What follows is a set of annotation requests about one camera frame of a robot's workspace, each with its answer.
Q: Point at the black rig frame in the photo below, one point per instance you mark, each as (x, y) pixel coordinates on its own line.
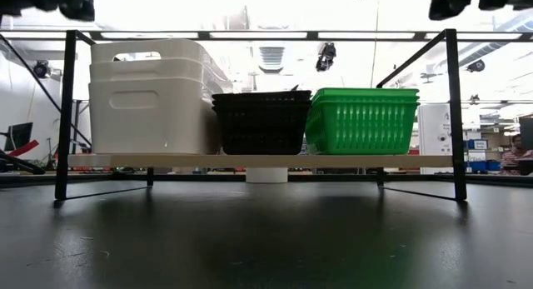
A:
(333, 177)

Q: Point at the blue storage crate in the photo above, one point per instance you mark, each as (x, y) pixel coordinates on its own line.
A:
(483, 166)

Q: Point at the black computer monitor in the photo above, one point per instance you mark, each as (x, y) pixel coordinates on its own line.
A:
(18, 136)
(526, 133)

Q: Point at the black ceiling-mounted camera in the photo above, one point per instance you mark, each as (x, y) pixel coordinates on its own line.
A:
(40, 69)
(476, 65)
(326, 58)

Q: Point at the black slotted plastic basket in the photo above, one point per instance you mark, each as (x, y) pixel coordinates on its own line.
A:
(262, 94)
(262, 101)
(262, 135)

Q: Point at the overhead light bar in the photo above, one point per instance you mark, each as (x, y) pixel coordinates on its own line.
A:
(204, 35)

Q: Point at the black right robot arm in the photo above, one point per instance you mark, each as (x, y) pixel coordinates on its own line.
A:
(449, 3)

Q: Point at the white floor-standing device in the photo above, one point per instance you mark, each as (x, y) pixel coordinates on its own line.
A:
(435, 126)

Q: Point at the black table mat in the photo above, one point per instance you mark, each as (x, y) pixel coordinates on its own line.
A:
(266, 247)

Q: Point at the red object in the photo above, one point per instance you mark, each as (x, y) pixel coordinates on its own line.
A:
(25, 148)

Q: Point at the wooden shelf black frame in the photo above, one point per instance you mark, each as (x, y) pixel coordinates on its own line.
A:
(291, 160)

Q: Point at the person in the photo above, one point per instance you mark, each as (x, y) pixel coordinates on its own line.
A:
(514, 157)

